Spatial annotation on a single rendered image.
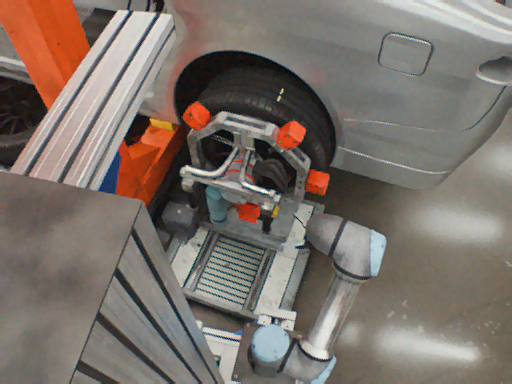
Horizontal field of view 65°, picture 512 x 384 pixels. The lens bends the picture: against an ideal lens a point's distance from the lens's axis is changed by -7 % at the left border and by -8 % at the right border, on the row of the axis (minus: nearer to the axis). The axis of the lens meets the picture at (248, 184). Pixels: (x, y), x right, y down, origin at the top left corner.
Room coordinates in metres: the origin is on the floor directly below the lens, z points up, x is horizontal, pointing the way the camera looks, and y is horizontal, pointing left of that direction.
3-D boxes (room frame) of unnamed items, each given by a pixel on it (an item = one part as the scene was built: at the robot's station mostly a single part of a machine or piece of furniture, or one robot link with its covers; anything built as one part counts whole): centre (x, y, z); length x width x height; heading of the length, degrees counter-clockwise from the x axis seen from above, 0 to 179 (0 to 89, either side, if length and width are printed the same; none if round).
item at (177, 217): (1.32, 0.32, 0.26); 0.42 x 0.18 x 0.35; 158
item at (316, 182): (1.04, -0.29, 0.85); 0.09 x 0.08 x 0.07; 68
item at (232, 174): (1.09, 0.03, 0.85); 0.21 x 0.14 x 0.14; 158
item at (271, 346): (0.32, -0.05, 0.98); 0.13 x 0.12 x 0.14; 61
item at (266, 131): (1.16, 0.00, 0.85); 0.54 x 0.07 x 0.54; 68
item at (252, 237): (1.33, -0.02, 0.13); 0.50 x 0.36 x 0.10; 68
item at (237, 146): (1.08, 0.14, 1.03); 0.19 x 0.18 x 0.11; 158
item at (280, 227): (1.31, -0.07, 0.32); 0.40 x 0.30 x 0.28; 68
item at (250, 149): (1.00, -0.05, 1.03); 0.19 x 0.18 x 0.11; 158
